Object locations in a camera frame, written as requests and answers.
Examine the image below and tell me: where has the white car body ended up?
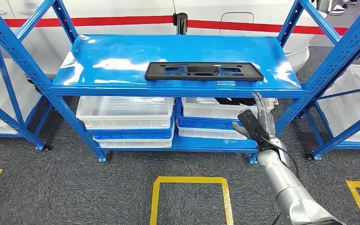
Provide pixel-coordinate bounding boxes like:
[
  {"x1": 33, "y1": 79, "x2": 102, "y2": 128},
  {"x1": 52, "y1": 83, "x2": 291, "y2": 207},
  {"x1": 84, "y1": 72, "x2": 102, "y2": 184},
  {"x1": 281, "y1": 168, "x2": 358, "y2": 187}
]
[{"x1": 0, "y1": 0, "x2": 328, "y2": 78}]

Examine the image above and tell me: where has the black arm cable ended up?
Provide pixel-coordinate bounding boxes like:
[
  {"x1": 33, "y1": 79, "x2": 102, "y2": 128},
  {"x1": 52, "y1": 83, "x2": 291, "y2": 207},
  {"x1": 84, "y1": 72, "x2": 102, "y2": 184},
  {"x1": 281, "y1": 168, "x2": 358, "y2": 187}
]
[{"x1": 259, "y1": 136, "x2": 300, "y2": 225}]

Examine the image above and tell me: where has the black plastic frame part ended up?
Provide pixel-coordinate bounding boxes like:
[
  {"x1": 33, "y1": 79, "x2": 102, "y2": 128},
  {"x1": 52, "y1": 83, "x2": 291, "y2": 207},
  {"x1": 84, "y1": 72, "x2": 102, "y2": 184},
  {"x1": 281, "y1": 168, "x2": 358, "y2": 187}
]
[
  {"x1": 214, "y1": 97, "x2": 258, "y2": 107},
  {"x1": 144, "y1": 61, "x2": 264, "y2": 82}
]

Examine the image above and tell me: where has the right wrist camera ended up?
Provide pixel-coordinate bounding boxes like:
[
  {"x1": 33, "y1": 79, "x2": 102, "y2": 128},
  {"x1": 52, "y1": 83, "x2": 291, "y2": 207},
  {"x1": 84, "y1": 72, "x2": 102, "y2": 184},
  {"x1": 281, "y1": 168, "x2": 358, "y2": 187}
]
[{"x1": 237, "y1": 109, "x2": 270, "y2": 141}]

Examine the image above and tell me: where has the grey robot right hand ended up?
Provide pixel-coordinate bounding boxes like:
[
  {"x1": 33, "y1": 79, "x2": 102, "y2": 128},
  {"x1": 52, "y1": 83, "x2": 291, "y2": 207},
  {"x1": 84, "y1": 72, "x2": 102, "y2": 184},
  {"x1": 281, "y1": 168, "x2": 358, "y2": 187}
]
[{"x1": 232, "y1": 92, "x2": 276, "y2": 140}]

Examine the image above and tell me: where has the black stanchion post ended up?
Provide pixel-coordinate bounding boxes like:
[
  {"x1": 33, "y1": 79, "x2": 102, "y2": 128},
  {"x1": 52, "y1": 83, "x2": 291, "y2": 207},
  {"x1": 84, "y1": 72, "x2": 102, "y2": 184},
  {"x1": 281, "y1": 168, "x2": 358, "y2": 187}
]
[{"x1": 172, "y1": 12, "x2": 188, "y2": 36}]

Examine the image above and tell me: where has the red barrier belt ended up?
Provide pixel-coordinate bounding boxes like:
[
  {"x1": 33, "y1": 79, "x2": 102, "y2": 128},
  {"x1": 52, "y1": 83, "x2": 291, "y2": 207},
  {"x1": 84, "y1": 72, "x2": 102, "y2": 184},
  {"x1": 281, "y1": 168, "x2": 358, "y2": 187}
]
[{"x1": 187, "y1": 19, "x2": 350, "y2": 36}]

